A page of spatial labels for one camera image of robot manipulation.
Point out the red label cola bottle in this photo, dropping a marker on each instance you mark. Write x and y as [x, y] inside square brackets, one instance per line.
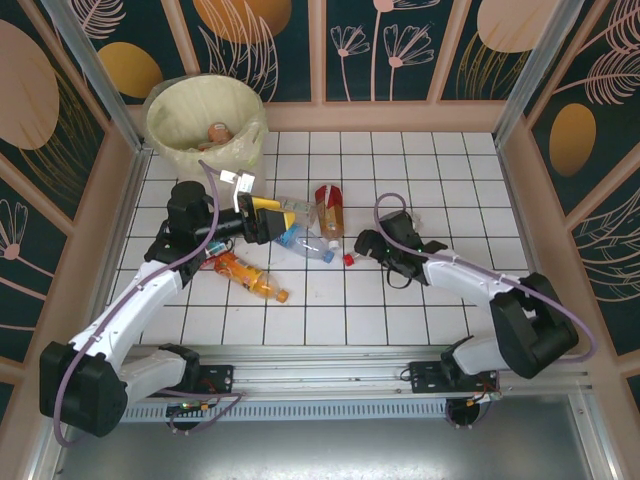
[349, 259]

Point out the large orange juice bottle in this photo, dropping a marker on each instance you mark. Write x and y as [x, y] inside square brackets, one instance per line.
[245, 275]

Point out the orange label bottle brown cap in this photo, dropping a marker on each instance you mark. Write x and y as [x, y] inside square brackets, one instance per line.
[218, 132]

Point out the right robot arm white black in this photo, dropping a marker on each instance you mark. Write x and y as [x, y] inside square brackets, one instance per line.
[460, 272]

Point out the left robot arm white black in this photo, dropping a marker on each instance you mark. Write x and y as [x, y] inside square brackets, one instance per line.
[130, 305]

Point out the white trash bin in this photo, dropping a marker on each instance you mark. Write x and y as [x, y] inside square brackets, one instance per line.
[175, 107]

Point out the clear bottle white green label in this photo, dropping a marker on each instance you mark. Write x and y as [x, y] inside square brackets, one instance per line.
[300, 206]

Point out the blue label clear water bottle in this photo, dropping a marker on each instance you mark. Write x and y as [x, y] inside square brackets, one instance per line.
[305, 245]

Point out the red label brown tea bottle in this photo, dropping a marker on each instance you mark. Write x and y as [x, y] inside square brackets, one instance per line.
[330, 215]

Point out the red cap clear bottle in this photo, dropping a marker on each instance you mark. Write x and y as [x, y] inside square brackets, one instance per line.
[217, 247]

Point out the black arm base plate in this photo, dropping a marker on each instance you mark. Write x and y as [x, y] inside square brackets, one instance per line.
[425, 375]
[220, 375]

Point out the aluminium mounting rail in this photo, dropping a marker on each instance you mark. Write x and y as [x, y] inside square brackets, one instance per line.
[320, 372]

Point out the aluminium frame post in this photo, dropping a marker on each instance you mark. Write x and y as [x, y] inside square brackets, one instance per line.
[95, 75]
[536, 75]

